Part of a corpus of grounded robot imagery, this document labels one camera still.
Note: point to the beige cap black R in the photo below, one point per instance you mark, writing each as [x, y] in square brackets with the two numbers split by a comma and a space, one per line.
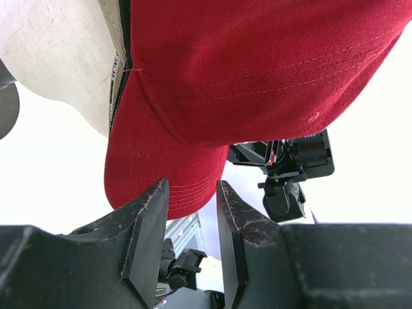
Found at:
[116, 17]

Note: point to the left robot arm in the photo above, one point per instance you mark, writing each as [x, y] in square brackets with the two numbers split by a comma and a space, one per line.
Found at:
[183, 267]

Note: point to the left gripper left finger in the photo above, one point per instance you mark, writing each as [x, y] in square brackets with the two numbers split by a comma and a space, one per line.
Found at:
[112, 262]

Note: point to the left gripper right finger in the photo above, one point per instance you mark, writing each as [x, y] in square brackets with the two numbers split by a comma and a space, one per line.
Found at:
[266, 265]

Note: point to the red cap white logo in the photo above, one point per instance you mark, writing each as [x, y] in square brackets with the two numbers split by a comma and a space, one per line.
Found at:
[203, 75]

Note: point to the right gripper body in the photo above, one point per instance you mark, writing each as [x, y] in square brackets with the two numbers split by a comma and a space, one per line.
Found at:
[260, 154]

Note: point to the dark wooden stand base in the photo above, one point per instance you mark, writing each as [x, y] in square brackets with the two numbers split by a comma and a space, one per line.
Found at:
[9, 102]

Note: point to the aluminium front rail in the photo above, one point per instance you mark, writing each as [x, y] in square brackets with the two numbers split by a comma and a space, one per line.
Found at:
[184, 233]

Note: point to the cream mannequin head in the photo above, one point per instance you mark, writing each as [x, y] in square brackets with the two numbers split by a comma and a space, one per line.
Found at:
[61, 50]

